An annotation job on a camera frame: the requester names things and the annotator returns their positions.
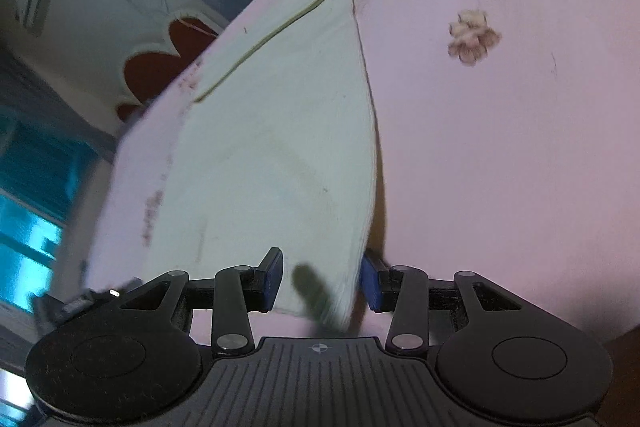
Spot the white knitted cloth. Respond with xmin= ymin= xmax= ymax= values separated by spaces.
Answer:
xmin=87 ymin=0 xmax=376 ymax=329

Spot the pink floral bed sheet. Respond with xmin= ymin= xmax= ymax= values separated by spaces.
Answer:
xmin=81 ymin=0 xmax=640 ymax=358

